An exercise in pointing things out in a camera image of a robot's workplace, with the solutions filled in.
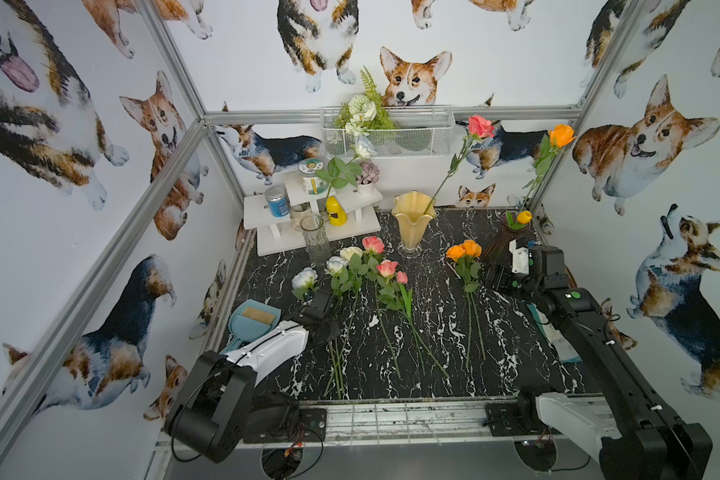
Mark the clear glass cylinder vase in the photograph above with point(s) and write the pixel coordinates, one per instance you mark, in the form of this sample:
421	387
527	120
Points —
316	241

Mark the white tiered display shelf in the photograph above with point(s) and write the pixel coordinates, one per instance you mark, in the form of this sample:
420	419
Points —
277	234

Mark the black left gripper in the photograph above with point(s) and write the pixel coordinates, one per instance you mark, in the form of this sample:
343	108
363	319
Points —
320	308

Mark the small pink tulip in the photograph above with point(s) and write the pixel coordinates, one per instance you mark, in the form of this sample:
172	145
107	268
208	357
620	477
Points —
406	295

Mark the green white gardening glove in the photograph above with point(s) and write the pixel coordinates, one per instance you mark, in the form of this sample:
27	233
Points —
565	351

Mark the pink rose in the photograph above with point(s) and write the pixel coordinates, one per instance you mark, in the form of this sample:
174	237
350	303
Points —
374	253
478	129
390	299

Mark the small clear glass jar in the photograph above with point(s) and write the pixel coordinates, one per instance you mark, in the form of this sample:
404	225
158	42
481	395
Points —
297	213

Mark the orange rose left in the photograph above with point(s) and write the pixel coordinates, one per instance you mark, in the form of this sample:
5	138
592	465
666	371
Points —
455	252

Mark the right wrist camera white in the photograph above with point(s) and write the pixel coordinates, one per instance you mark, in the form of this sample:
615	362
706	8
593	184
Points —
520	258

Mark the orange rose top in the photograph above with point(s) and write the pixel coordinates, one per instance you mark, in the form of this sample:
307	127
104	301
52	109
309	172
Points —
552	144

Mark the blue tin can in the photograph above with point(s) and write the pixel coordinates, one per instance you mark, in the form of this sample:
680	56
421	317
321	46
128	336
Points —
277	201

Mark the green white artificial bouquet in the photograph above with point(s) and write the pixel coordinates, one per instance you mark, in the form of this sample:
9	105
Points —
364	111

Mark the orange rose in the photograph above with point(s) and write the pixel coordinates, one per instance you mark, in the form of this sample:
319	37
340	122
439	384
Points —
455	252
475	250
552	144

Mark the orange rose middle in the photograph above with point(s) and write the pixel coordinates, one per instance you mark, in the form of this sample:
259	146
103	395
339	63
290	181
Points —
475	250

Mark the white wire mesh basket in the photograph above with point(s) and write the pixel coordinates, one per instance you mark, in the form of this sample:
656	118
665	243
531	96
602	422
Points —
417	132

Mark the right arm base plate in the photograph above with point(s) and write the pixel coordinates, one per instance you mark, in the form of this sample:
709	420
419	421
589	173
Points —
507	420

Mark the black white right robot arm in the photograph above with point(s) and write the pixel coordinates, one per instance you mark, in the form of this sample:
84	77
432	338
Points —
649	439

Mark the pink succulent in white pot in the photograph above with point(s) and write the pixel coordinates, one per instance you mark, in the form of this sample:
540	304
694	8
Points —
368	177

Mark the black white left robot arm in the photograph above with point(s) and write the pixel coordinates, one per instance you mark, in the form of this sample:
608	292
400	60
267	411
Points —
219	405

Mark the teal dustpan with brush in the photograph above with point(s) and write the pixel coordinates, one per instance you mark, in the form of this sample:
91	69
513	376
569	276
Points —
250	321

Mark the white green lidded jar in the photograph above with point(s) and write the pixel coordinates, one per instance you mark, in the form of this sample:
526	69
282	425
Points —
309	170

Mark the dark purple ribbed vase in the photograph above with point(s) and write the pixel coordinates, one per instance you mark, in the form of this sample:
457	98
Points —
497	252

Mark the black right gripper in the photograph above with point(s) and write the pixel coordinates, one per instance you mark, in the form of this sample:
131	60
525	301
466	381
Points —
513	280

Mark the yellow fluted glass vase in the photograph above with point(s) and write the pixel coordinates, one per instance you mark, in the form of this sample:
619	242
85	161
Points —
413	211

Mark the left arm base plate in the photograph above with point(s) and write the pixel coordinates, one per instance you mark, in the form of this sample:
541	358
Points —
281	424

